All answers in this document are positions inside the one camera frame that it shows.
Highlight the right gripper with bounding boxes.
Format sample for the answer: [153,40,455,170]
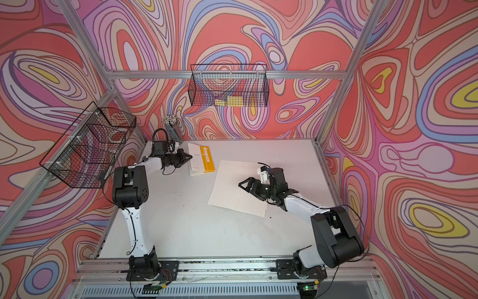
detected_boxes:
[238,177,276,201]

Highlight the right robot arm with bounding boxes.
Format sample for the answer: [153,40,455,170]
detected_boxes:
[238,164,365,279]

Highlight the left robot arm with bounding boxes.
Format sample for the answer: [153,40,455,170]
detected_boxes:
[112,128,192,272]

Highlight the mesh pencil cup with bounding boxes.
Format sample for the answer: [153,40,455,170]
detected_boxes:
[163,115,184,145]

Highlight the yellow sticky notes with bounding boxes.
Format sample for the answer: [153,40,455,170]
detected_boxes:
[214,96,244,107]

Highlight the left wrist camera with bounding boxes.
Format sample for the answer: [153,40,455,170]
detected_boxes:
[168,141,179,154]

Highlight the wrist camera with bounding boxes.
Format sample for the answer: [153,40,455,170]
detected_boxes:
[168,141,179,154]
[258,164,270,184]

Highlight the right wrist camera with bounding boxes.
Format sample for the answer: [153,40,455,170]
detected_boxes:
[258,164,270,184]

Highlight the left wire basket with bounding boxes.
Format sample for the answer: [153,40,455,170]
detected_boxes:
[39,102,136,189]

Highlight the wire basket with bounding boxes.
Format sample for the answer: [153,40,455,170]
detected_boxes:
[187,63,270,107]
[39,102,136,189]

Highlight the back wire basket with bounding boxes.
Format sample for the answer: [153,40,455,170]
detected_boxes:
[187,63,270,107]

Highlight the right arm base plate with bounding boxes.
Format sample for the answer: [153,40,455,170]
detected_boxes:
[270,259,327,282]

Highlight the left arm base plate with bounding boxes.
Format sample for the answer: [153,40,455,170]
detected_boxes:
[126,260,179,282]

